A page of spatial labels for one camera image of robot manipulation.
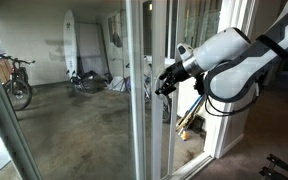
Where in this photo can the fixed glass door panel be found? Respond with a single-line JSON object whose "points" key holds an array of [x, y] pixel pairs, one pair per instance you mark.
{"points": [[135, 100]]}

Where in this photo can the white bag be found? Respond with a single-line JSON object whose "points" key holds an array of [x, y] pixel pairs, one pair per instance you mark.
{"points": [[118, 85]]}

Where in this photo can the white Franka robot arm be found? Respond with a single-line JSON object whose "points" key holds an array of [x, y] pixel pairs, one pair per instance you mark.
{"points": [[230, 76]]}

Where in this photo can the red bicycle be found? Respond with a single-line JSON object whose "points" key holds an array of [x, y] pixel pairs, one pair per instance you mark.
{"points": [[17, 93]]}

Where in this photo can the white door jamb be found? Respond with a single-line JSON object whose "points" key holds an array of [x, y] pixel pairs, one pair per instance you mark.
{"points": [[224, 126]]}

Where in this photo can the gray flat panel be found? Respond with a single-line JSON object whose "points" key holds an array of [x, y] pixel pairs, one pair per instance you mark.
{"points": [[90, 46]]}

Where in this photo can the white framed sliding glass door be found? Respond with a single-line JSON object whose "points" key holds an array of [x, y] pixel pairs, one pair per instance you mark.
{"points": [[159, 133]]}

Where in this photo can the white surfboard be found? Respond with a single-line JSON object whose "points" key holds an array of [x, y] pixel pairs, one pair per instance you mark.
{"points": [[70, 43]]}

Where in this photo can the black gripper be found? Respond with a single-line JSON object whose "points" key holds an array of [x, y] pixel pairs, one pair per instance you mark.
{"points": [[180, 72]]}

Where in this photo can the white door sill track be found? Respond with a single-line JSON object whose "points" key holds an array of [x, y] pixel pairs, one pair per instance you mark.
{"points": [[194, 166]]}

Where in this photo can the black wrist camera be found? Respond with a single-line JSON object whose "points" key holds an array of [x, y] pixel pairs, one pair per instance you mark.
{"points": [[199, 85]]}

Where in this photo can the white screen door bar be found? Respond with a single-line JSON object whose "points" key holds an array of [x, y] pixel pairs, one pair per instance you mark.
{"points": [[172, 140]]}

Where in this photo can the black bag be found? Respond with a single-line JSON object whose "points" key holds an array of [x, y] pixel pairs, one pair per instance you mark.
{"points": [[94, 81]]}

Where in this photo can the small black bicycle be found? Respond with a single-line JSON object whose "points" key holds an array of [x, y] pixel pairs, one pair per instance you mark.
{"points": [[74, 81]]}

